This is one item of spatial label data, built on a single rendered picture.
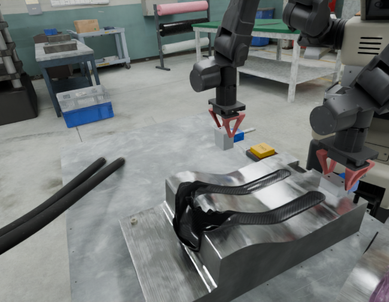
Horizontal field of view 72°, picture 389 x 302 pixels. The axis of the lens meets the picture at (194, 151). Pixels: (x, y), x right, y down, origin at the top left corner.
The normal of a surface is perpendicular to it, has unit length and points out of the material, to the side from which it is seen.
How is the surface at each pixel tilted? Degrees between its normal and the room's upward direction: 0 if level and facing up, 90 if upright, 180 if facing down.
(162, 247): 0
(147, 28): 90
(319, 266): 0
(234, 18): 80
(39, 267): 0
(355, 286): 13
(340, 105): 28
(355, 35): 98
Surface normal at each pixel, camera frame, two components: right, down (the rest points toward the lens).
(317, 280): -0.07, -0.87
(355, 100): 0.15, -0.58
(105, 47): 0.47, 0.41
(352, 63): -0.66, 0.52
